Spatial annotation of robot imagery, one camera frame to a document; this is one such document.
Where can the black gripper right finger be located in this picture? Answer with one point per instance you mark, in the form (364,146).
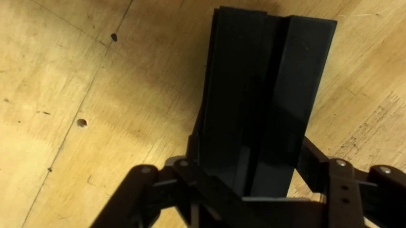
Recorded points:
(347,190)

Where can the long black grooved piece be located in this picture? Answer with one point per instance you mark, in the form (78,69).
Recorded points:
(232,93)

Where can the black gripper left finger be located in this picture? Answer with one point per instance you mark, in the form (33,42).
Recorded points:
(140,198)

